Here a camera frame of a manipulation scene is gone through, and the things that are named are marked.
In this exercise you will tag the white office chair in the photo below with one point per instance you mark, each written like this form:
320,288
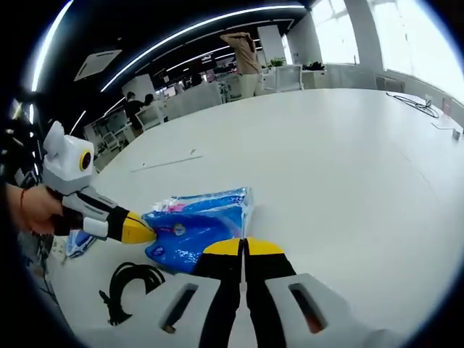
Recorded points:
150,117

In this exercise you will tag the person's left hand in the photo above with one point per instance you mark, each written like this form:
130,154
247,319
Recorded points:
40,208

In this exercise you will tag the blue plastic bag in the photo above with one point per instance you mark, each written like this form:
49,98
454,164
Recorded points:
78,245

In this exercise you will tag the flat white box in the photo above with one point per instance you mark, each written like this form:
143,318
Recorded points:
444,126

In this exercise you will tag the pink card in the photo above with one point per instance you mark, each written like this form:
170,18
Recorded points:
447,107

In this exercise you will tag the ceiling air vent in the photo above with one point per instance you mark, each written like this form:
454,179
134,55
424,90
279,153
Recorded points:
97,65

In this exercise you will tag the blue tissue packet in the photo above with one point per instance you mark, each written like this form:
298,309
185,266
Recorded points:
195,232

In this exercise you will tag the green potted plant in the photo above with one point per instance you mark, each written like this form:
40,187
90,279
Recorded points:
277,62

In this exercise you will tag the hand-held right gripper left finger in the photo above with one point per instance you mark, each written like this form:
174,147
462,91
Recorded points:
221,290

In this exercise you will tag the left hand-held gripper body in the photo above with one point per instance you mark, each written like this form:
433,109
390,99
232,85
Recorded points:
67,163

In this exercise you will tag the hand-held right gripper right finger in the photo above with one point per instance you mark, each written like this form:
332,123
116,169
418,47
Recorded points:
275,301

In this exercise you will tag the small grey device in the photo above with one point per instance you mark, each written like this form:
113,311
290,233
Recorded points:
457,135

